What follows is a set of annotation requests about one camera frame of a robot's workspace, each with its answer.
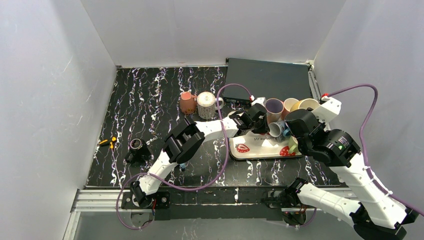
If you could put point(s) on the beige pink mug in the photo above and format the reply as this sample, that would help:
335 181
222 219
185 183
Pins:
274 108

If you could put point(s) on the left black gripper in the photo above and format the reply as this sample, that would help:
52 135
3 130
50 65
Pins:
257 114

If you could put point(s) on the white floral mug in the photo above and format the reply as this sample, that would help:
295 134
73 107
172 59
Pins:
208 104

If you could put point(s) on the light green mug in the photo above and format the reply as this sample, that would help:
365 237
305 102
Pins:
293 146

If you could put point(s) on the small grey blue mug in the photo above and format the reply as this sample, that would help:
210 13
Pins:
279 130

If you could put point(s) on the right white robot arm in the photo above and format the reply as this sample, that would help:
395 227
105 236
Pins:
374 215

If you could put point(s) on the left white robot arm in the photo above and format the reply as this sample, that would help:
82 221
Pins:
183 142

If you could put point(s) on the yellow mug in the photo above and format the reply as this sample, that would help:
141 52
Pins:
308 103

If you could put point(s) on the brown mug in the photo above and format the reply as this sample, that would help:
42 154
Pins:
187 103

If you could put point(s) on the strawberry print white tray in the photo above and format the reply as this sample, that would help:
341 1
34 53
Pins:
259 147

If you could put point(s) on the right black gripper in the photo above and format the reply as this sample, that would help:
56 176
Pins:
296 122

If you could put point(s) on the yellow black small tool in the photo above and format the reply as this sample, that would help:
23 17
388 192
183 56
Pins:
108 142

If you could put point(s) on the black mug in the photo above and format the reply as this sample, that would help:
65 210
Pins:
138 152

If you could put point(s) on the dark flat metal box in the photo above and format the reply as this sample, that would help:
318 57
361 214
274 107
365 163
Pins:
270 79

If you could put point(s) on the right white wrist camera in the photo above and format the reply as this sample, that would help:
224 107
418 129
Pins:
328 109

